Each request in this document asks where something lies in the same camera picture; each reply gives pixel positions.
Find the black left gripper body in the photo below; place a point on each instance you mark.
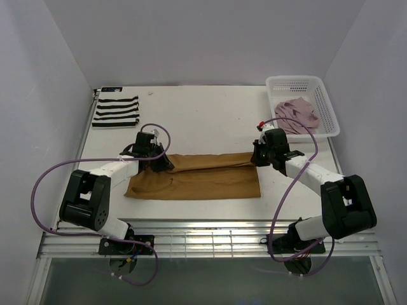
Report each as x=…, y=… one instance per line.
x=159, y=164

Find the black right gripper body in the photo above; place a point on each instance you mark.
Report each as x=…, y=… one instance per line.
x=263, y=154

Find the tan tank top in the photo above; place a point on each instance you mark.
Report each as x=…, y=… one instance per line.
x=199, y=177

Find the black white striped tank top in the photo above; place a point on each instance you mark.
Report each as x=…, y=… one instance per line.
x=116, y=113

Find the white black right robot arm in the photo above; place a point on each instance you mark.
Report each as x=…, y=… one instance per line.
x=346, y=207

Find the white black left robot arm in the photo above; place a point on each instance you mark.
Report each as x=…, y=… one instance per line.
x=86, y=201

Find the mauve tank top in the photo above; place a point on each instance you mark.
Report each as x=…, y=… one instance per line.
x=298, y=115

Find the white plastic perforated basket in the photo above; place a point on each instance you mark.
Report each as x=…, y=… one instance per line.
x=312, y=89

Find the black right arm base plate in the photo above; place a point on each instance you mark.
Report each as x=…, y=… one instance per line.
x=281, y=245

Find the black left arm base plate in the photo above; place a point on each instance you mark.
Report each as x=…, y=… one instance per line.
x=110, y=247

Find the aluminium rail frame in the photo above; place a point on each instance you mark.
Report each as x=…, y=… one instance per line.
x=197, y=239

